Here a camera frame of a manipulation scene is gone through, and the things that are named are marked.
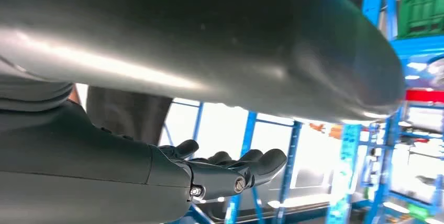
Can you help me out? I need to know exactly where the green plastic crate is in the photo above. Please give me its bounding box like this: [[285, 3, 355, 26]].
[[397, 0, 444, 39]]

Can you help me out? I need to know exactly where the grey robot body shell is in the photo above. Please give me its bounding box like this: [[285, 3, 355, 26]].
[[0, 0, 406, 125]]

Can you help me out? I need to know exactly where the red barrier belt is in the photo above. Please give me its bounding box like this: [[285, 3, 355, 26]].
[[405, 89, 444, 104]]

